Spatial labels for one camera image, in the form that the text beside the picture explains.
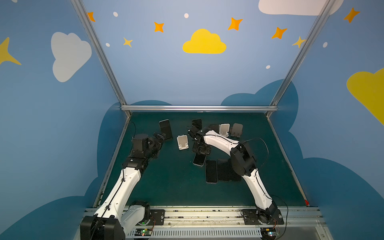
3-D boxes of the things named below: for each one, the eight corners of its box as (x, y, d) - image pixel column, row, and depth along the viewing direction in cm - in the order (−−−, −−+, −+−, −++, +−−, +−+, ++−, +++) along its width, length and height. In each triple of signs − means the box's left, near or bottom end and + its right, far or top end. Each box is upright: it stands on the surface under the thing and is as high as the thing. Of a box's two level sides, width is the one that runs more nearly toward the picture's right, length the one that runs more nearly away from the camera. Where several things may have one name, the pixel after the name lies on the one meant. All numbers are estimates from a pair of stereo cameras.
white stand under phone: (179, 150, 103) (178, 142, 96) (176, 140, 109) (175, 131, 101) (188, 148, 104) (188, 140, 97) (185, 138, 110) (185, 129, 102)
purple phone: (205, 183, 88) (206, 182, 87) (204, 161, 97) (205, 160, 96) (218, 183, 88) (219, 182, 87) (216, 161, 97) (216, 160, 96)
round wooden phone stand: (229, 135, 110) (231, 129, 104) (230, 128, 114) (232, 122, 109) (240, 137, 109) (242, 131, 103) (240, 130, 113) (243, 124, 108)
